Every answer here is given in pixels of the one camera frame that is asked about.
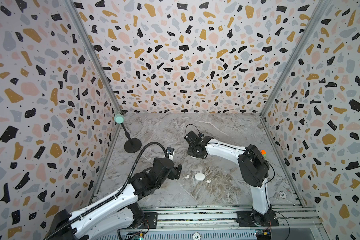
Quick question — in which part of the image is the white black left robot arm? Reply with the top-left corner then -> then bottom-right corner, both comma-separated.
46,158 -> 182,240

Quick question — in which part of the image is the aluminium corner frame post left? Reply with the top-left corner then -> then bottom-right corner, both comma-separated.
63,0 -> 123,115

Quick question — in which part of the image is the aluminium corner frame post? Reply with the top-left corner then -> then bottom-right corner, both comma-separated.
260,0 -> 332,119
63,0 -> 123,115

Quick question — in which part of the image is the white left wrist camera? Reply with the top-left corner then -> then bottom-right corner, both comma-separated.
166,147 -> 175,160

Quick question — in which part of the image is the aluminium corner frame post right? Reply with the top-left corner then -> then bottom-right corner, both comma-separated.
260,0 -> 332,119

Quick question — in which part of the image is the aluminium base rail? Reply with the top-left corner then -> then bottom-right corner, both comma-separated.
68,203 -> 323,240

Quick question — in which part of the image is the black corrugated cable hose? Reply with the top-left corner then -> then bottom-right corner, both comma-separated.
43,141 -> 169,240

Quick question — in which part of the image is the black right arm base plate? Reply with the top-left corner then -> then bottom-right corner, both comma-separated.
236,210 -> 279,228

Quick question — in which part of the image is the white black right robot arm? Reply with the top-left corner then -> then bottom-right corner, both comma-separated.
184,131 -> 272,220

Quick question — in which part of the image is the black stand with green ball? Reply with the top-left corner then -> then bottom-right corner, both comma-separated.
114,114 -> 142,154

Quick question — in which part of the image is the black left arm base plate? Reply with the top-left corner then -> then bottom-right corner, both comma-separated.
129,212 -> 158,230

